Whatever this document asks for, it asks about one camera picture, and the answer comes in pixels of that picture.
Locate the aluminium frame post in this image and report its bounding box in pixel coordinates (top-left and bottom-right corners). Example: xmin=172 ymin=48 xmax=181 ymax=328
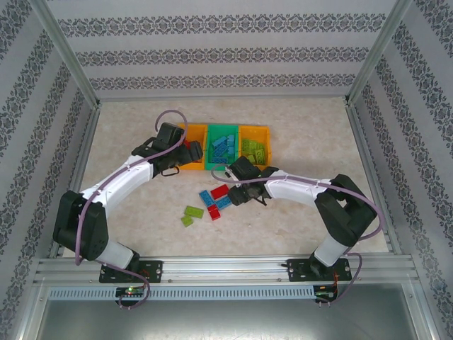
xmin=0 ymin=281 xmax=50 ymax=340
xmin=401 ymin=281 xmax=447 ymax=340
xmin=343 ymin=0 xmax=415 ymax=107
xmin=26 ymin=0 xmax=102 ymax=109

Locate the green plastic bin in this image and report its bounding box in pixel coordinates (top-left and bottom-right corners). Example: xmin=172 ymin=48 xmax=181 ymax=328
xmin=205 ymin=123 xmax=242 ymax=171

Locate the orange plastic bin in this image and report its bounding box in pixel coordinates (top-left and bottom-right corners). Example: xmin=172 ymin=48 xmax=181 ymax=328
xmin=239 ymin=124 xmax=273 ymax=167
xmin=176 ymin=123 xmax=208 ymax=171

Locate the aluminium mounting rail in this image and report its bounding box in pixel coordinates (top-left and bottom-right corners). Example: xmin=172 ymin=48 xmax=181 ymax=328
xmin=33 ymin=256 xmax=417 ymax=286

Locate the grey metal panel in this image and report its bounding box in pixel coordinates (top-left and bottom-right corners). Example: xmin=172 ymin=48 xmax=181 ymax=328
xmin=35 ymin=300 xmax=425 ymax=340

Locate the grey slotted cable duct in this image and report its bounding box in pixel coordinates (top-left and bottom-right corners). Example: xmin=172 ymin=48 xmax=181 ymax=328
xmin=47 ymin=285 xmax=316 ymax=301

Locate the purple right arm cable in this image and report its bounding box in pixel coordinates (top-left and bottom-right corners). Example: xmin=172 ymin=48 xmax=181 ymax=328
xmin=210 ymin=161 xmax=385 ymax=305

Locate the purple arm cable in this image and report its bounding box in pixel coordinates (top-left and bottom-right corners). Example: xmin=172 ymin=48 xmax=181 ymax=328
xmin=74 ymin=110 xmax=188 ymax=311
xmin=210 ymin=161 xmax=385 ymax=305

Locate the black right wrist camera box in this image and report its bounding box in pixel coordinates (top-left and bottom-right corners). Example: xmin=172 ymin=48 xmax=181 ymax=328
xmin=229 ymin=157 xmax=262 ymax=182

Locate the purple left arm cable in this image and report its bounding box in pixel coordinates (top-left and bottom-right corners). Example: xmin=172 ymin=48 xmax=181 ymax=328
xmin=74 ymin=110 xmax=188 ymax=311

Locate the aluminium side rail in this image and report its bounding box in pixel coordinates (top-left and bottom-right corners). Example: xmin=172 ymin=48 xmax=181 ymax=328
xmin=345 ymin=101 xmax=403 ymax=256
xmin=47 ymin=104 xmax=103 ymax=259

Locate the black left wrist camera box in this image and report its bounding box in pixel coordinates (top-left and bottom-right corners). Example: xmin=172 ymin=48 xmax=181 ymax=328
xmin=155 ymin=122 xmax=185 ymax=149

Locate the small circuit board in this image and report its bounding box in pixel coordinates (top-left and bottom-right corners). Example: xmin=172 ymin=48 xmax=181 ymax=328
xmin=314 ymin=289 xmax=338 ymax=302
xmin=115 ymin=286 xmax=147 ymax=298

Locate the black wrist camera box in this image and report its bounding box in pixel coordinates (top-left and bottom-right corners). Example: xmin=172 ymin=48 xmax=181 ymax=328
xmin=229 ymin=157 xmax=262 ymax=182
xmin=155 ymin=122 xmax=185 ymax=149

